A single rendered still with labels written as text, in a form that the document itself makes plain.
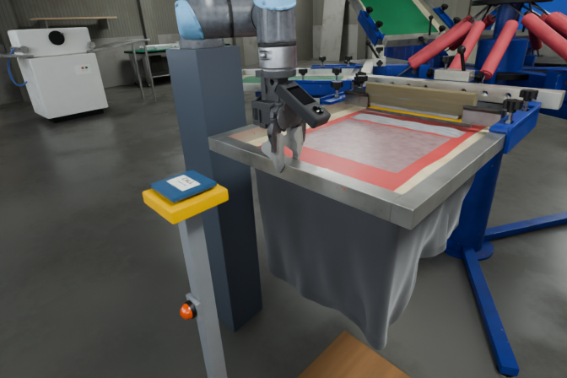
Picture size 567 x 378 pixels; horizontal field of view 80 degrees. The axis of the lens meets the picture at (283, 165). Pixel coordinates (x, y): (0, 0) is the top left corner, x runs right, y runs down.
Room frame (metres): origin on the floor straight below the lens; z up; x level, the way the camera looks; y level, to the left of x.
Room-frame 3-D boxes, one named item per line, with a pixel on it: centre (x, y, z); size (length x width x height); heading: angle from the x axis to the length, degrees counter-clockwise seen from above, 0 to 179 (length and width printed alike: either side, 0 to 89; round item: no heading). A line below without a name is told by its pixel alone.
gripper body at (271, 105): (0.70, 0.01, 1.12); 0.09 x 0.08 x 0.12; 44
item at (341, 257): (0.73, -0.07, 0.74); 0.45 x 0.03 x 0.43; 43
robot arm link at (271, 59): (0.69, 0.00, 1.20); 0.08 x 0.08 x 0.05
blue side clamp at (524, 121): (0.90, -0.65, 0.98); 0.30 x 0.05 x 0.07; 133
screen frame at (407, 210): (0.93, -0.28, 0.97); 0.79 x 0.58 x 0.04; 133
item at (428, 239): (0.75, -0.39, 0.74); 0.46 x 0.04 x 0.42; 133
